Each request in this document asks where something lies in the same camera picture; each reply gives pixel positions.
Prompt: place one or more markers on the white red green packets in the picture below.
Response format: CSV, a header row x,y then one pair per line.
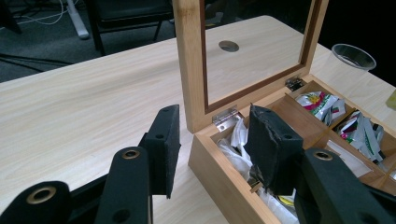
x,y
314,101

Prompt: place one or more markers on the clear plastic cup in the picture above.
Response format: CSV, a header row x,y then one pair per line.
x,y
345,74

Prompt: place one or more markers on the white green striped packets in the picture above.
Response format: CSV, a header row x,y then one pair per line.
x,y
364,133

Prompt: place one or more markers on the flat white packet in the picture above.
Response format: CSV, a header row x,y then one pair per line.
x,y
351,161

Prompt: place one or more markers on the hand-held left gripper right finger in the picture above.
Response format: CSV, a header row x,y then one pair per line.
x,y
271,149

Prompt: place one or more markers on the white post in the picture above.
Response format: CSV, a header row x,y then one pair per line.
x,y
77,21

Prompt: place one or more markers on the dark furniture leg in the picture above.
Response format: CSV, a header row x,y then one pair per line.
x,y
7,15

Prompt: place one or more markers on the wooden box with window lid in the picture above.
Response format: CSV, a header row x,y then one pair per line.
x,y
205,168

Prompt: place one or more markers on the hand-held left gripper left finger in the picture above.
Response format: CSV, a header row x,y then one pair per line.
x,y
163,149

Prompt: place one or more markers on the black chair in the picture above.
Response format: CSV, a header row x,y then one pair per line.
x,y
130,12

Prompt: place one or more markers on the pile of white packets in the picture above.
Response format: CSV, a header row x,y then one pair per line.
x,y
239,137

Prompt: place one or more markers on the yellow-green object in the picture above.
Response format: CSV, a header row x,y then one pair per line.
x,y
392,104

